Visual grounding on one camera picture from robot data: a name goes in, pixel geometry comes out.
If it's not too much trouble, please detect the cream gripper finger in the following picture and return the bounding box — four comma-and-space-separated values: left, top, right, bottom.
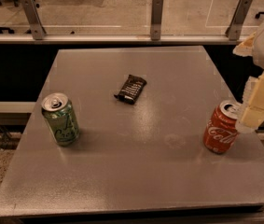
233, 33, 256, 57
235, 72, 264, 133

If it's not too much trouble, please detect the green soda can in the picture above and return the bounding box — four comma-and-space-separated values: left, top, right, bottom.
41, 92, 79, 147

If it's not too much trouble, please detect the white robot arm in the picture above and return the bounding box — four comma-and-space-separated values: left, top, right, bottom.
233, 22, 264, 133

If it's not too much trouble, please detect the red cola can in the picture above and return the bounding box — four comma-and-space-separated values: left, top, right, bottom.
203, 100, 241, 154

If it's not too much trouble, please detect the dark chocolate bar wrapper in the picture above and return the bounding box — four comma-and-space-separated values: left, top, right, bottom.
114, 75, 146, 105

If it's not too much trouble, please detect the black office chair right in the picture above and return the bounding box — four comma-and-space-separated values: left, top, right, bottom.
255, 11, 264, 19

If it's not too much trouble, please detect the metal railing beam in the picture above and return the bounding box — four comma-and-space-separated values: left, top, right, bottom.
0, 34, 247, 45

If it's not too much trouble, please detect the right metal railing bracket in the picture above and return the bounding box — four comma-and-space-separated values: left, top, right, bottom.
225, 0, 253, 41

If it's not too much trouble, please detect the metal railing bracket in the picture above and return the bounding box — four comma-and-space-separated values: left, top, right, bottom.
150, 0, 163, 41
20, 0, 46, 40
225, 0, 253, 41

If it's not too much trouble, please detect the middle metal railing bracket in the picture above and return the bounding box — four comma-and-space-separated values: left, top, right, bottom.
150, 0, 163, 41

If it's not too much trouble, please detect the left metal railing bracket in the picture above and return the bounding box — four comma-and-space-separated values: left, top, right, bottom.
20, 0, 46, 40

